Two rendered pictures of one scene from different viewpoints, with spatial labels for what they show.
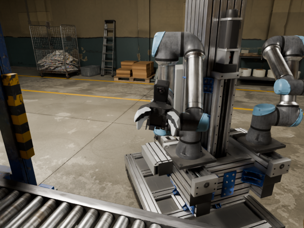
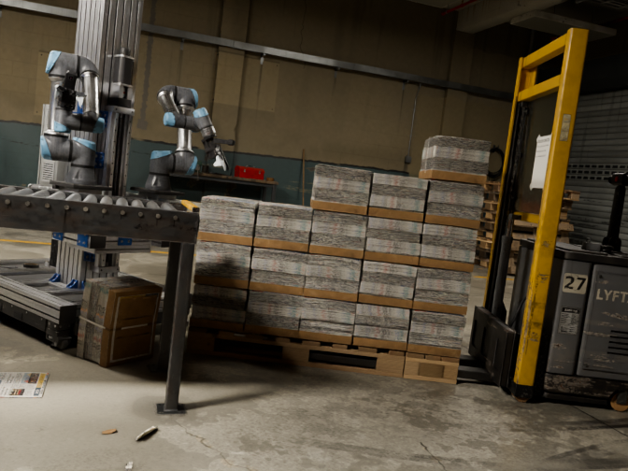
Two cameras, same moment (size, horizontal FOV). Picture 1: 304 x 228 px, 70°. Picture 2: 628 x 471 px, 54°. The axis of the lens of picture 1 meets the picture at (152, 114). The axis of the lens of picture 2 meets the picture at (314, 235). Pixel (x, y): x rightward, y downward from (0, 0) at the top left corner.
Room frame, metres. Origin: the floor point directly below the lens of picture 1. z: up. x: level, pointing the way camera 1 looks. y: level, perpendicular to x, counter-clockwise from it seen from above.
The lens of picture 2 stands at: (-2.23, 0.57, 0.98)
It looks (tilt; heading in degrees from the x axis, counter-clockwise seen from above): 5 degrees down; 326
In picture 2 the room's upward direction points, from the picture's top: 7 degrees clockwise
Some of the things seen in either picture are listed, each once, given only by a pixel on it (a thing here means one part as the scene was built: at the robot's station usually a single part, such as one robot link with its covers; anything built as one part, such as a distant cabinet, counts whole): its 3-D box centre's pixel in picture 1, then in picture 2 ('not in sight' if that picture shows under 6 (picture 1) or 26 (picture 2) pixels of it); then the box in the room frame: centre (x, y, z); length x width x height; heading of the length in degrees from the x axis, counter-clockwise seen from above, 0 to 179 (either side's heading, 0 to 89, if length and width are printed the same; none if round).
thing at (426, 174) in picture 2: not in sight; (438, 260); (0.14, -1.91, 0.63); 0.38 x 0.29 x 0.97; 146
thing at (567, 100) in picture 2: not in sight; (549, 210); (-0.38, -2.09, 0.97); 0.09 x 0.09 x 1.75; 56
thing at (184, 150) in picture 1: (189, 144); (81, 174); (1.08, -0.21, 0.87); 0.15 x 0.15 x 0.10
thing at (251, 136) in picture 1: (259, 132); (158, 180); (1.24, -0.68, 0.87); 0.15 x 0.15 x 0.10
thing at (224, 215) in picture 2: not in sight; (304, 282); (0.54, -1.31, 0.42); 1.17 x 0.39 x 0.83; 56
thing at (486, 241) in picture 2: not in sight; (520, 227); (3.74, -7.33, 0.65); 1.33 x 0.94 x 1.30; 78
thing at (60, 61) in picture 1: (56, 51); not in sight; (7.75, 3.30, 0.85); 1.21 x 0.83 x 1.71; 74
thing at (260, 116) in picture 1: (263, 115); (162, 161); (1.24, -0.69, 0.98); 0.13 x 0.12 x 0.14; 83
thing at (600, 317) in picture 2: not in sight; (576, 318); (-0.31, -2.58, 0.40); 0.69 x 0.55 x 0.80; 146
